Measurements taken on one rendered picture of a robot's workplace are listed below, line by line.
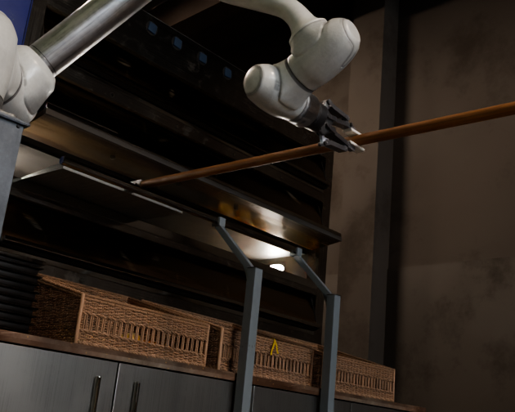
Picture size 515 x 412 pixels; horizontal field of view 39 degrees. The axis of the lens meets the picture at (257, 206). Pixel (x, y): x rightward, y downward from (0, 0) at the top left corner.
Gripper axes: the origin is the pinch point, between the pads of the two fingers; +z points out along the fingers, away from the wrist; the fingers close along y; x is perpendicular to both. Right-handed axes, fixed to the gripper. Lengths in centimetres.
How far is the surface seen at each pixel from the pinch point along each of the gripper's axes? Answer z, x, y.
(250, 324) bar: 36, -66, 42
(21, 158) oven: -18, -150, -17
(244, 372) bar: 36, -66, 59
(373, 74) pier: 263, -179, -194
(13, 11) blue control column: -47, -123, -60
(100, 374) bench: -19, -71, 67
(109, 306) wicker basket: -17, -76, 46
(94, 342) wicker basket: -21, -75, 57
